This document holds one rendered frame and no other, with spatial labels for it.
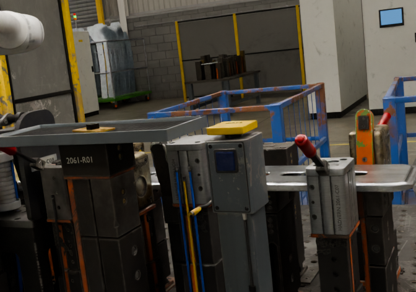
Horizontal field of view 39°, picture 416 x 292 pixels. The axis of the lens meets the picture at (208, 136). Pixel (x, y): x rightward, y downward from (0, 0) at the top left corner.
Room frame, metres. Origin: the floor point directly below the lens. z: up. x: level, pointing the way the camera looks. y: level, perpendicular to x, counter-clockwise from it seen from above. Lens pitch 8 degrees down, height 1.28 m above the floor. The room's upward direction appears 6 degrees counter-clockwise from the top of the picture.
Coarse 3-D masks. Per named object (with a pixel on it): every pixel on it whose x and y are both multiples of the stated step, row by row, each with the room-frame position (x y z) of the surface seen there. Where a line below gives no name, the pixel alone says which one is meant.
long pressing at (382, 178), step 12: (276, 168) 1.26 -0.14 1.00; (288, 168) 1.24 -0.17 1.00; (300, 168) 1.23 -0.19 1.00; (360, 168) 1.17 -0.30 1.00; (372, 168) 1.15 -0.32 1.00; (384, 168) 1.14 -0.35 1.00; (396, 168) 1.13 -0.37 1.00; (408, 168) 1.12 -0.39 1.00; (156, 180) 1.28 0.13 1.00; (276, 180) 1.15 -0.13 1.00; (288, 180) 1.14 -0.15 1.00; (300, 180) 1.12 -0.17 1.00; (360, 180) 1.07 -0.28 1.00; (372, 180) 1.06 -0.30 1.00; (384, 180) 1.05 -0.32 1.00; (396, 180) 1.04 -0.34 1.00; (408, 180) 1.04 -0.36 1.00
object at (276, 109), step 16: (208, 96) 4.15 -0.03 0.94; (224, 96) 4.40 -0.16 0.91; (304, 96) 3.59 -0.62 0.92; (320, 96) 4.11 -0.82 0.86; (160, 112) 3.36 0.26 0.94; (176, 112) 3.30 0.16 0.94; (192, 112) 3.26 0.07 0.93; (208, 112) 3.22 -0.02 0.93; (224, 112) 3.18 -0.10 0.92; (240, 112) 3.15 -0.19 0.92; (272, 112) 3.07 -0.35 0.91; (288, 112) 3.28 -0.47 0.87; (304, 112) 3.61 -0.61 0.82; (320, 112) 4.05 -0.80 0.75; (272, 128) 3.07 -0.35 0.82; (320, 128) 4.12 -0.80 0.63; (320, 144) 3.89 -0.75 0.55; (304, 160) 3.45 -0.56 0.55; (304, 192) 4.11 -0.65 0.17
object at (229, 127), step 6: (252, 120) 0.89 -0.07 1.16; (216, 126) 0.87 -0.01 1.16; (222, 126) 0.86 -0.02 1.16; (228, 126) 0.85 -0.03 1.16; (234, 126) 0.85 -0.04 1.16; (240, 126) 0.84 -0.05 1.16; (246, 126) 0.85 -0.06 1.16; (252, 126) 0.87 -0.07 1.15; (210, 132) 0.86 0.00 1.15; (216, 132) 0.86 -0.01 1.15; (222, 132) 0.85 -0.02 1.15; (228, 132) 0.85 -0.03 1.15; (234, 132) 0.85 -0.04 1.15; (240, 132) 0.84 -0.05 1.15; (228, 138) 0.87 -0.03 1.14
